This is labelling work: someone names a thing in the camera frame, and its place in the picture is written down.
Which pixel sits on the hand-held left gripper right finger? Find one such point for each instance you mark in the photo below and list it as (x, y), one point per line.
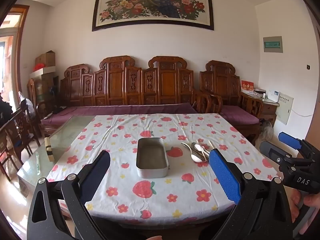
(225, 175)

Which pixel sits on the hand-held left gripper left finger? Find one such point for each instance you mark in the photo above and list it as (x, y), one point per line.
(100, 166)

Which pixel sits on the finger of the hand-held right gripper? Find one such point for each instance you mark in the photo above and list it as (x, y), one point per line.
(290, 140)
(272, 151)

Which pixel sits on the wooden chopstick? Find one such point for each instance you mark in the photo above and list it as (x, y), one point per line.
(205, 156)
(212, 145)

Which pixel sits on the cream plastic rice scoop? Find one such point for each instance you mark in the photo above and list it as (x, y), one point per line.
(196, 158)

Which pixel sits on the small metal spoon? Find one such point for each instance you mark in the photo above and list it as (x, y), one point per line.
(200, 148)

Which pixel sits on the large metal spoon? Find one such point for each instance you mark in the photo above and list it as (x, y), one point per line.
(194, 145)

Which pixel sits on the metal fork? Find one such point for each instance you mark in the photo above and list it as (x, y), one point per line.
(186, 145)

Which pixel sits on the rectangular metal tin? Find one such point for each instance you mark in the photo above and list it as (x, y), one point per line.
(151, 158)

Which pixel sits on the person's right hand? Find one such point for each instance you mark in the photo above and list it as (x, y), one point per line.
(312, 201)

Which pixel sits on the grey fluffy mop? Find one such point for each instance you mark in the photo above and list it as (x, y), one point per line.
(267, 130)

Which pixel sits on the strawberry flower print tablecloth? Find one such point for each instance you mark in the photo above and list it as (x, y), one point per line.
(120, 185)

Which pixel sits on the wooden side table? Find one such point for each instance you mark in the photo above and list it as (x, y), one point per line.
(268, 110)

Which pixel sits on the white desk phone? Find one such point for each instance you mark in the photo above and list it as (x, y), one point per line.
(273, 95)

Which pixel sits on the small purple seat cushion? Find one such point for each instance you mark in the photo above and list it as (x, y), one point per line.
(240, 116)

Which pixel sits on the pale wooden block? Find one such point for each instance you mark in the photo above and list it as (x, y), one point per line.
(49, 150)

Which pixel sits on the long purple seat cushion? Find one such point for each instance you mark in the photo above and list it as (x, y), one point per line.
(120, 110)

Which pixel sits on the red card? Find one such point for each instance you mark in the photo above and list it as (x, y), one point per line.
(247, 85)

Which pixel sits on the carved wooden sofa bench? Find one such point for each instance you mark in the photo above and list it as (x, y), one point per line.
(117, 85)

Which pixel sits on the carved wooden armchair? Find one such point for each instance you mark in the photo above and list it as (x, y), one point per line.
(221, 82)

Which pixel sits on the dark wooden chair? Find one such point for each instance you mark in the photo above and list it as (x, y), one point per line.
(17, 135)

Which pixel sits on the clear plastic bag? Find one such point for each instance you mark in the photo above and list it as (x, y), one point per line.
(27, 105)

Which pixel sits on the black bag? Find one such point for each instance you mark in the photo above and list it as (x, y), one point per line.
(5, 112)

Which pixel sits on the white flat box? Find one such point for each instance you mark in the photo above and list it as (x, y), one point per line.
(42, 72)

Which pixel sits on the red decoration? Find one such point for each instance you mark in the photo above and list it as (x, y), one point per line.
(38, 67)

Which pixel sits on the brown cardboard box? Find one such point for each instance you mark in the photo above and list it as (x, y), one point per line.
(46, 58)

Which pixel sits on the framed peacock flower painting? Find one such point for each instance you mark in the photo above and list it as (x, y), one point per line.
(152, 5)

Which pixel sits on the white wall panel box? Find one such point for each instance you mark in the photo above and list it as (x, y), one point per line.
(285, 108)

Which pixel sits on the green wall distribution box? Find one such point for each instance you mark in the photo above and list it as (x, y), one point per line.
(273, 45)

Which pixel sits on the wooden door frame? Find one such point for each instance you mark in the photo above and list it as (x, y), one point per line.
(21, 55)

